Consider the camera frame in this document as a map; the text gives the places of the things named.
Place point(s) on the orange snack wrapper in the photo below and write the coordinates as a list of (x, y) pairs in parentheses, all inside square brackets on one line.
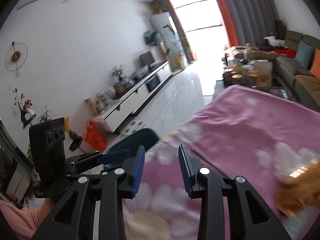
[(298, 190)]

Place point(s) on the cluttered black coffee table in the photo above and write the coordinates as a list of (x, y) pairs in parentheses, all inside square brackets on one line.
[(254, 68)]

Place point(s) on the teal cushion far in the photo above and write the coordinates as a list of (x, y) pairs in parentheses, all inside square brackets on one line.
[(304, 54)]

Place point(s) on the teal trash bin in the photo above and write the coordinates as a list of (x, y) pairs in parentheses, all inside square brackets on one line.
[(145, 137)]

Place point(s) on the dark green sofa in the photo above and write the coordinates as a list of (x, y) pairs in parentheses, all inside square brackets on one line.
[(303, 85)]

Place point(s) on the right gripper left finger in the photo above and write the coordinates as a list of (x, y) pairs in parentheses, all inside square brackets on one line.
[(75, 197)]

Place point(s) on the tall green potted plant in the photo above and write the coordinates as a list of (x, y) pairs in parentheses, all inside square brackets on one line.
[(175, 50)]

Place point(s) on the orange cushion far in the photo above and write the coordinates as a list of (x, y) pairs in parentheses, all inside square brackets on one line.
[(315, 68)]

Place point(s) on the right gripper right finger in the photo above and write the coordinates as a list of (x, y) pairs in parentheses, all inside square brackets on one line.
[(230, 208)]

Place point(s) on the grey orange curtain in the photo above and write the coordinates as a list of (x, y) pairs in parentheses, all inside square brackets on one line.
[(248, 21)]

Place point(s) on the pink sleeve left forearm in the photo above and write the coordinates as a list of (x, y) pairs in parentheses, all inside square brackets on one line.
[(25, 222)]

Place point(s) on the white standing air conditioner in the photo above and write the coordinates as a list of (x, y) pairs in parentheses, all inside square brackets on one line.
[(164, 24)]

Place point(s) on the white bathroom scale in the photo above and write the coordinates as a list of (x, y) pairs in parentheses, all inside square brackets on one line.
[(133, 127)]

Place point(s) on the small black monitor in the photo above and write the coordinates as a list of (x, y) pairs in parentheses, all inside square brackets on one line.
[(147, 59)]

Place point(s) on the white black tv cabinet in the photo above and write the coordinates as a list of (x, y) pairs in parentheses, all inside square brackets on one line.
[(134, 99)]

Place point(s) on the pink floral table blanket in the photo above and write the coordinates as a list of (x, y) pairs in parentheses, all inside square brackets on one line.
[(238, 134)]

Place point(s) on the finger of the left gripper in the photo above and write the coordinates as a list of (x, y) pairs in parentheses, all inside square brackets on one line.
[(115, 158)]

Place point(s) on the orange plastic bag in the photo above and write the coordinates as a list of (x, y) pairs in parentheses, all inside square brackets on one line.
[(93, 137)]

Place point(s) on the round wall clock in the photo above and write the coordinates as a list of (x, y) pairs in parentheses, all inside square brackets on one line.
[(16, 57)]

